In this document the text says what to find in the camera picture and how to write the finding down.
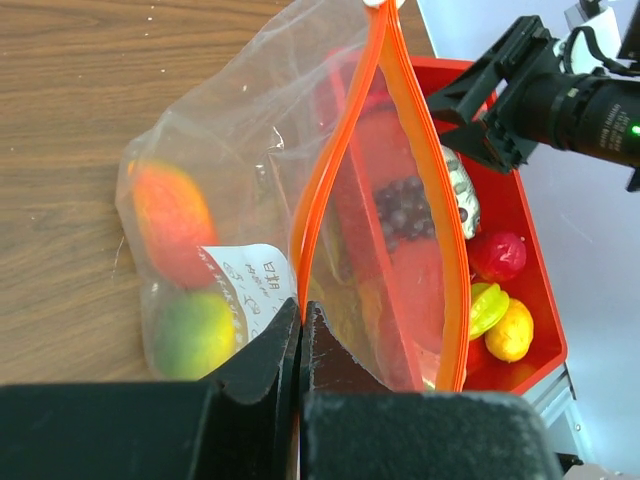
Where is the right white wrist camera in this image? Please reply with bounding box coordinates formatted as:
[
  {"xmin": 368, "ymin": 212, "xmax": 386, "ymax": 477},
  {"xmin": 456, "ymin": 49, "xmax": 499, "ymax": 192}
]
[{"xmin": 554, "ymin": 1, "xmax": 639, "ymax": 78}]

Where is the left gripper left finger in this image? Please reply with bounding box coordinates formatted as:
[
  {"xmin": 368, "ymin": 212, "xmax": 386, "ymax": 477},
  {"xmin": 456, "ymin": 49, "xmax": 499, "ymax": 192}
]
[{"xmin": 1, "ymin": 301, "xmax": 301, "ymax": 479}]

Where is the yellow star fruit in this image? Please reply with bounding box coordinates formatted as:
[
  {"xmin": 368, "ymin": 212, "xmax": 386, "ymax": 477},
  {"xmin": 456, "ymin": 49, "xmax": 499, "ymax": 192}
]
[{"xmin": 469, "ymin": 282, "xmax": 509, "ymax": 340}]

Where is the yellow lemon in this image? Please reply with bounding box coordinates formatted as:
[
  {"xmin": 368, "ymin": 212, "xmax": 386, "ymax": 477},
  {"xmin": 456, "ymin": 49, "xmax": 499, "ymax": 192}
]
[{"xmin": 484, "ymin": 299, "xmax": 534, "ymax": 363}]

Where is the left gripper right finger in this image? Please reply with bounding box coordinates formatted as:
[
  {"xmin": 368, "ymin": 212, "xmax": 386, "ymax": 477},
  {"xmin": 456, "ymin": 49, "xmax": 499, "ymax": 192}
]
[{"xmin": 299, "ymin": 302, "xmax": 563, "ymax": 479}]

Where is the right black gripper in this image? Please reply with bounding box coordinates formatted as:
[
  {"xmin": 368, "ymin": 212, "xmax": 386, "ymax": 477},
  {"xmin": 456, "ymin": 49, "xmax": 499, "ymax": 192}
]
[{"xmin": 427, "ymin": 15, "xmax": 584, "ymax": 173}]

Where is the grey toy fish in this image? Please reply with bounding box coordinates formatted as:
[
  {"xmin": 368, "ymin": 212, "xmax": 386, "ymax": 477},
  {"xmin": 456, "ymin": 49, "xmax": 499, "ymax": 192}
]
[{"xmin": 441, "ymin": 145, "xmax": 481, "ymax": 240}]

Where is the clear zip top bag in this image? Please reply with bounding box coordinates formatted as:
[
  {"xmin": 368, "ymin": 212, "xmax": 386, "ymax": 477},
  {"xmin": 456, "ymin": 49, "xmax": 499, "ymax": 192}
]
[{"xmin": 115, "ymin": 1, "xmax": 445, "ymax": 380}]

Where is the red plastic tray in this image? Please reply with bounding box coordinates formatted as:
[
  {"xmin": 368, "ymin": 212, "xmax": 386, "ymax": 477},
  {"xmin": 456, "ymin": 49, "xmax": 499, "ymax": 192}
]
[{"xmin": 310, "ymin": 72, "xmax": 567, "ymax": 394}]

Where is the yellow green mango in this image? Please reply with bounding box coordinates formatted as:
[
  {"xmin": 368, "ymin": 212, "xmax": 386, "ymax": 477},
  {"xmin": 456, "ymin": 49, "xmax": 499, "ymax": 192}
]
[{"xmin": 152, "ymin": 292, "xmax": 237, "ymax": 380}]

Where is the orange peach fruit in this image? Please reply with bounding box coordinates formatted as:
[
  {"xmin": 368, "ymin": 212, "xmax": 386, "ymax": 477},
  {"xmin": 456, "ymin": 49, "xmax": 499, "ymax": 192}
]
[{"xmin": 127, "ymin": 160, "xmax": 217, "ymax": 289}]

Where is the purple grape bunch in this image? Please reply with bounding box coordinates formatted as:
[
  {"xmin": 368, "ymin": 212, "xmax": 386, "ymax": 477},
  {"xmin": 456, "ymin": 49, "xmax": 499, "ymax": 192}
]
[{"xmin": 374, "ymin": 175, "xmax": 435, "ymax": 253}]

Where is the red pomegranate fruit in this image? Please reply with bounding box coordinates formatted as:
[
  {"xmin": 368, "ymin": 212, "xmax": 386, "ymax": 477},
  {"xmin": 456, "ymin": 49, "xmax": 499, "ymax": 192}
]
[{"xmin": 467, "ymin": 231, "xmax": 527, "ymax": 283}]

